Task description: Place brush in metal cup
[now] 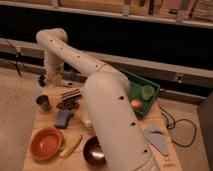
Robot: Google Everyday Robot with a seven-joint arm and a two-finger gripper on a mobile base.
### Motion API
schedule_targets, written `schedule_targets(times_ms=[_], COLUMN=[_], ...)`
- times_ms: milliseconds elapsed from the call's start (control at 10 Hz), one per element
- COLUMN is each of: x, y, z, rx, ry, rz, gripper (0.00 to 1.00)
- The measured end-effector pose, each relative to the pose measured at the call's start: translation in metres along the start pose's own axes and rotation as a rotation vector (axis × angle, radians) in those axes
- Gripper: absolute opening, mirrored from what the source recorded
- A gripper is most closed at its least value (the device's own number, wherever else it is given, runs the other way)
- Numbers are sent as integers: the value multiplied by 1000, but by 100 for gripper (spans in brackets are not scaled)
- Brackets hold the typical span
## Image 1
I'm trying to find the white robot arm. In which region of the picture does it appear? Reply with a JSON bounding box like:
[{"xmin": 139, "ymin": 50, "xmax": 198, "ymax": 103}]
[{"xmin": 36, "ymin": 28, "xmax": 160, "ymax": 171}]

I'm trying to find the small metal cup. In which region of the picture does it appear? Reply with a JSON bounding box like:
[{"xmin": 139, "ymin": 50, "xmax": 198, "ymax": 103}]
[{"xmin": 36, "ymin": 95, "xmax": 51, "ymax": 111}]

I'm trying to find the striped brown brush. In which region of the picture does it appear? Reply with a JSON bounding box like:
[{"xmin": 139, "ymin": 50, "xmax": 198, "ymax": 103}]
[{"xmin": 61, "ymin": 89, "xmax": 81, "ymax": 101}]

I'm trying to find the white paper cup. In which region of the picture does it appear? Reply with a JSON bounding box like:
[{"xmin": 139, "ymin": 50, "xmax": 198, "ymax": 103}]
[{"xmin": 81, "ymin": 111, "xmax": 93, "ymax": 129}]

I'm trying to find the small green cup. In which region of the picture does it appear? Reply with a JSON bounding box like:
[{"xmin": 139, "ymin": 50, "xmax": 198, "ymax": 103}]
[{"xmin": 142, "ymin": 85, "xmax": 155, "ymax": 100}]

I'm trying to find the dark red grape bunch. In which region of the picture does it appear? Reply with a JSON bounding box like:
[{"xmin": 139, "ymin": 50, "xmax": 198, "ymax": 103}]
[{"xmin": 56, "ymin": 101, "xmax": 79, "ymax": 110}]

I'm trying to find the blue sponge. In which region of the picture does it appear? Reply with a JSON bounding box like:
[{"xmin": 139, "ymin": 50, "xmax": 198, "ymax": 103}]
[{"xmin": 55, "ymin": 109, "xmax": 70, "ymax": 129}]

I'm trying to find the wooden board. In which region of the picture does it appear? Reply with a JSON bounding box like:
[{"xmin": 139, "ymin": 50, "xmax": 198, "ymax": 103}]
[{"xmin": 23, "ymin": 88, "xmax": 182, "ymax": 171}]

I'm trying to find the orange plastic bowl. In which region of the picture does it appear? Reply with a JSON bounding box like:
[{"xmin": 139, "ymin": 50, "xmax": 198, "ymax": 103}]
[{"xmin": 30, "ymin": 128, "xmax": 64, "ymax": 161}]

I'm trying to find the yellow banana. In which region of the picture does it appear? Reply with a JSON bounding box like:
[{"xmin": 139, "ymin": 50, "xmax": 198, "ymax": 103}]
[{"xmin": 60, "ymin": 134, "xmax": 83, "ymax": 158}]

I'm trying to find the dark brown bowl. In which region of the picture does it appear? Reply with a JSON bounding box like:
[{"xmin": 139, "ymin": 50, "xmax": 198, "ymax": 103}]
[{"xmin": 83, "ymin": 136, "xmax": 106, "ymax": 166}]

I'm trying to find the red orange ball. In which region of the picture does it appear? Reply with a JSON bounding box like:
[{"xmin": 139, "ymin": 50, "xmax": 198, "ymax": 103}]
[{"xmin": 131, "ymin": 99, "xmax": 143, "ymax": 110}]

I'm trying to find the grey blue cloth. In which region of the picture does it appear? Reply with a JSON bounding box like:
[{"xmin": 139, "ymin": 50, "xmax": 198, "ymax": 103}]
[{"xmin": 144, "ymin": 125, "xmax": 169, "ymax": 156}]

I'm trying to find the black cable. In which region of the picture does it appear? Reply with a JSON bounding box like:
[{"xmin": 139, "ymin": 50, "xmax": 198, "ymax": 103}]
[{"xmin": 157, "ymin": 103, "xmax": 198, "ymax": 149}]

